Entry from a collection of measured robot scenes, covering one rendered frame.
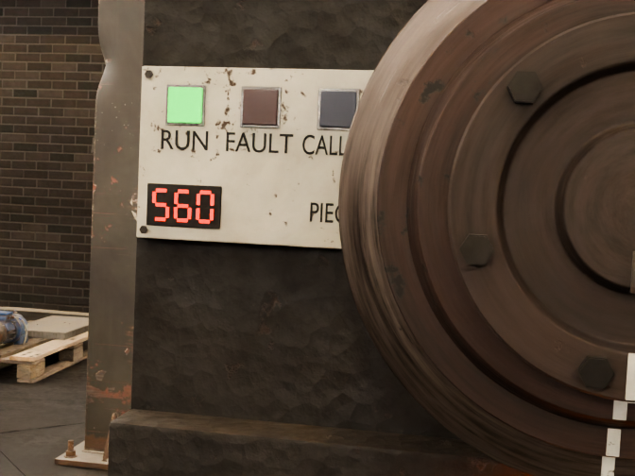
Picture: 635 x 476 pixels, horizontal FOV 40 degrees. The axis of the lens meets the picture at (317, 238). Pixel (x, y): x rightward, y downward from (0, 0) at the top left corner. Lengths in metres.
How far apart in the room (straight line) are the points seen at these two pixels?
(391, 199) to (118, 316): 2.92
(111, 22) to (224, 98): 2.74
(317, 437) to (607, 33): 0.47
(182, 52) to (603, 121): 0.47
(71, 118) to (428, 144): 6.99
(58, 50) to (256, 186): 6.89
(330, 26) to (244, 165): 0.17
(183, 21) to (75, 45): 6.74
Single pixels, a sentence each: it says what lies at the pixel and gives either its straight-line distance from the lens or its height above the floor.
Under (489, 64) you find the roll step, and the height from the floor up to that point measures 1.22.
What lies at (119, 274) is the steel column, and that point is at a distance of 3.58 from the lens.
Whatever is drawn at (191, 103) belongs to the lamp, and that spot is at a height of 1.20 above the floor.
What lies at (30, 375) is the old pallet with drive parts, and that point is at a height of 0.04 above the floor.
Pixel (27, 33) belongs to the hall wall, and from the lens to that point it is 7.90.
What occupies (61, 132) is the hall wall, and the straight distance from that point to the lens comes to 7.66.
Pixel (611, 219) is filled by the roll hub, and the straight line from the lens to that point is 0.65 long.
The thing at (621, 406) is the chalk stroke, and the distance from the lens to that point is 0.73.
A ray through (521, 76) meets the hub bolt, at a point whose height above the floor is 1.21.
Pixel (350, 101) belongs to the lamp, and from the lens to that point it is 0.88.
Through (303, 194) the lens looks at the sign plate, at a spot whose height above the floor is 1.11.
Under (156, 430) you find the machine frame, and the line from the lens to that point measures 0.93.
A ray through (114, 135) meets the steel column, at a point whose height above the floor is 1.30.
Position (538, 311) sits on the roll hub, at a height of 1.04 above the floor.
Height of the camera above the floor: 1.12
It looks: 3 degrees down
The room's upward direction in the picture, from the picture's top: 3 degrees clockwise
